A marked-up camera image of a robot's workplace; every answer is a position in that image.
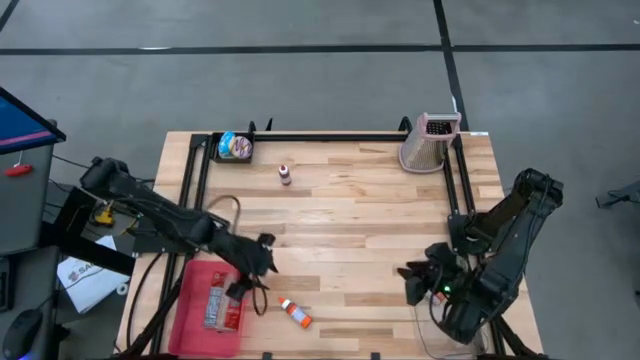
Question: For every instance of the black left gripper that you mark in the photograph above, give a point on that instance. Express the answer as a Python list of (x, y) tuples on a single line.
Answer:
[(245, 255)]

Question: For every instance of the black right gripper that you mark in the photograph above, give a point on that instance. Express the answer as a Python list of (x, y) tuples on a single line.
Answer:
[(445, 270)]

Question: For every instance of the red popcorn packet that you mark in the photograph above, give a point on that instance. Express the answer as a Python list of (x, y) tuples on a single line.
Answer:
[(222, 310)]

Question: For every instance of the orange-banded red squeeze bottle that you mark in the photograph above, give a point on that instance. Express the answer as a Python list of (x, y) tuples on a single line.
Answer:
[(298, 315)]

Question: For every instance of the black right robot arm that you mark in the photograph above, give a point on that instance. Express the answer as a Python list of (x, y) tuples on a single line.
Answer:
[(520, 235)]

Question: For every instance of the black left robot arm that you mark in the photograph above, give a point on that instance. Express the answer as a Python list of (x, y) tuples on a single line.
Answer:
[(150, 210)]

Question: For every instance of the clear plastic bin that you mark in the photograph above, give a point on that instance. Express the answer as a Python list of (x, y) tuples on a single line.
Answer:
[(430, 345)]

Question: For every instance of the red translucent plastic bin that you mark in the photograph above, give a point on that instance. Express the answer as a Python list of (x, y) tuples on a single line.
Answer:
[(190, 330)]

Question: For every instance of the black mesh basket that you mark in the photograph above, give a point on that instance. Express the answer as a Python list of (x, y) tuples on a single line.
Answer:
[(215, 159)]

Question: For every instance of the white table label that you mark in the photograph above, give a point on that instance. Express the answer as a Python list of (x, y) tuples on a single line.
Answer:
[(477, 134)]

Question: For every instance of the yellow tool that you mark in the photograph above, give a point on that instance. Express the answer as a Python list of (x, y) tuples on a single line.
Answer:
[(104, 217)]

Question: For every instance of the white paper bag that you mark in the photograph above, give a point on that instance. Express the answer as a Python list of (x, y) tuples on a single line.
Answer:
[(85, 285)]

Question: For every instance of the grey floor object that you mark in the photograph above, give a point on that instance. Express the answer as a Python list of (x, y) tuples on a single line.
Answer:
[(622, 196)]

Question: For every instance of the grey cabinet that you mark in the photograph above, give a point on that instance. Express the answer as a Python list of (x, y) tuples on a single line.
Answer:
[(25, 210)]

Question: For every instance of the black computer mouse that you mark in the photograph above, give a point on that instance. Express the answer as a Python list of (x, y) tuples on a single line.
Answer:
[(20, 335)]

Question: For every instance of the blue-screen monitor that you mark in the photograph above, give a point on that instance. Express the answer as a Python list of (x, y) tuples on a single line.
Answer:
[(20, 125)]

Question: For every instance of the black aluminium table frame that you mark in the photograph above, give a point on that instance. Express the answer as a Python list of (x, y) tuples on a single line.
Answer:
[(325, 136)]

